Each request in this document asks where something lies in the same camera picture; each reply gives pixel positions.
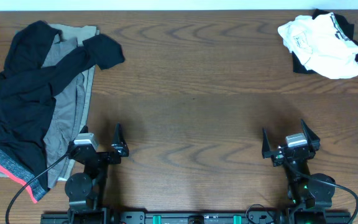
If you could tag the white printed t-shirt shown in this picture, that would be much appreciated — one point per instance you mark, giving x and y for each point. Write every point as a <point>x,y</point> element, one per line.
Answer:
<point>322,46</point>

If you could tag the black leggings with red waistband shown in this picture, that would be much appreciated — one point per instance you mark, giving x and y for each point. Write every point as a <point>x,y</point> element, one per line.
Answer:
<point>27,98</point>

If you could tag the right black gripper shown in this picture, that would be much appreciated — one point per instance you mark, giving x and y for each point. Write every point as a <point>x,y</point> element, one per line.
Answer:
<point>277,156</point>

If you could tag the beige shorts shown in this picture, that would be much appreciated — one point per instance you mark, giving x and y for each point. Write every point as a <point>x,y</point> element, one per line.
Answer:
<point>80,34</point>

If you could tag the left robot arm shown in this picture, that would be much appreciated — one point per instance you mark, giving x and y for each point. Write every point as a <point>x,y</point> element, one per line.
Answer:
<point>85,189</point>

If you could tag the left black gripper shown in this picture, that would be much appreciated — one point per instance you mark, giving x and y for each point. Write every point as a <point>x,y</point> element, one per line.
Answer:
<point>120,146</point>

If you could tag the grey cargo shorts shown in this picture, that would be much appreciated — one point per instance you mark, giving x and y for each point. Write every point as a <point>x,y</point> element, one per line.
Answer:
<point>65,123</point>

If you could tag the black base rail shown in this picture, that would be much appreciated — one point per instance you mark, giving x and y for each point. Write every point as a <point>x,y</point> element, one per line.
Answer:
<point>252,216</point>

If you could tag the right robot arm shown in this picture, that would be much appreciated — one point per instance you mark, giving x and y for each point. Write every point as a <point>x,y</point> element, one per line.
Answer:
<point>311,194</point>

